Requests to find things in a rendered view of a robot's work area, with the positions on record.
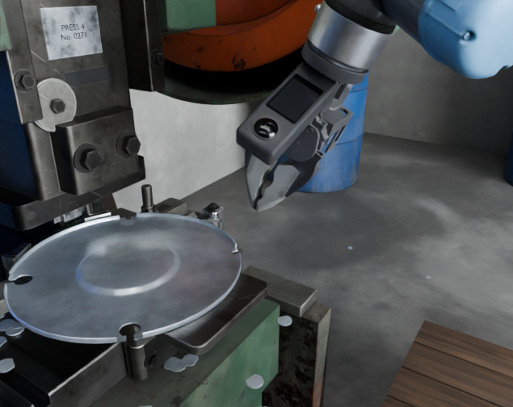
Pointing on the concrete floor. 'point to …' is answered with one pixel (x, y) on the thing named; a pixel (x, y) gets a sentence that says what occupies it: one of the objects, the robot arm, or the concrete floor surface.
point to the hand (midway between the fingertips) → (255, 203)
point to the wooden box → (458, 372)
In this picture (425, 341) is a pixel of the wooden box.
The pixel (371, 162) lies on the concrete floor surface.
